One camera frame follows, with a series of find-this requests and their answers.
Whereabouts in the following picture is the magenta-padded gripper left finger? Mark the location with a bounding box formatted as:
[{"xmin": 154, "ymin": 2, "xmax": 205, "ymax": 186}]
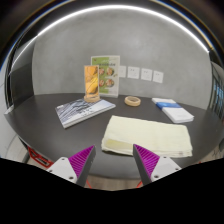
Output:
[{"xmin": 45, "ymin": 144, "xmax": 97, "ymax": 188}]

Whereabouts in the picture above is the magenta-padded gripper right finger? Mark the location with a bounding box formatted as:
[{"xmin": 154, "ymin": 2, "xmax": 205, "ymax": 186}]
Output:
[{"xmin": 132, "ymin": 143, "xmax": 183, "ymax": 188}]

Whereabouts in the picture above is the cream yellow towel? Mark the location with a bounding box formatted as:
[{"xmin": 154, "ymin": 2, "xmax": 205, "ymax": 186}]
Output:
[{"xmin": 100, "ymin": 114, "xmax": 194, "ymax": 159}]

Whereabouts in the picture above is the red chair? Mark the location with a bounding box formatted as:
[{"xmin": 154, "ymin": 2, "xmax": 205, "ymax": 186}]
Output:
[{"xmin": 27, "ymin": 146, "xmax": 54, "ymax": 169}]

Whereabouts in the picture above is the white and blue booklet stack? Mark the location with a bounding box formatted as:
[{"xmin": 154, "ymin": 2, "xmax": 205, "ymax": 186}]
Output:
[{"xmin": 151, "ymin": 97, "xmax": 195, "ymax": 125}]

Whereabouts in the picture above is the grey printed book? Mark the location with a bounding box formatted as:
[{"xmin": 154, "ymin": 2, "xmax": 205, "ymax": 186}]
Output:
[{"xmin": 54, "ymin": 98, "xmax": 117, "ymax": 130}]

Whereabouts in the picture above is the beige tape roll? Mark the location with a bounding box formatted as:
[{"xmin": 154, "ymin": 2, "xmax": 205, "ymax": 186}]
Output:
[{"xmin": 124, "ymin": 95, "xmax": 142, "ymax": 108}]

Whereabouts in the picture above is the orange sign on wooden base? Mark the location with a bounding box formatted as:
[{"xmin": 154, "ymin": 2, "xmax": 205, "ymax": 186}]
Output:
[{"xmin": 83, "ymin": 64, "xmax": 102, "ymax": 104}]

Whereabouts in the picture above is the black-framed glass partition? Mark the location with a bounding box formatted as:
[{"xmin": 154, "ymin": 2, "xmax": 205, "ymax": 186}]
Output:
[{"xmin": 208, "ymin": 63, "xmax": 224, "ymax": 118}]

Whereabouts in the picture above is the green acrylic menu stand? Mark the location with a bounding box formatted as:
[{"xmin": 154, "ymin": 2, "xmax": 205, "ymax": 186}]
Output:
[{"xmin": 90, "ymin": 54, "xmax": 121, "ymax": 99}]

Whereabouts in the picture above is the curved white light strip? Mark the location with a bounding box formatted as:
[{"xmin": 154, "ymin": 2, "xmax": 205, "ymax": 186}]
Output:
[{"xmin": 6, "ymin": 4, "xmax": 211, "ymax": 74}]

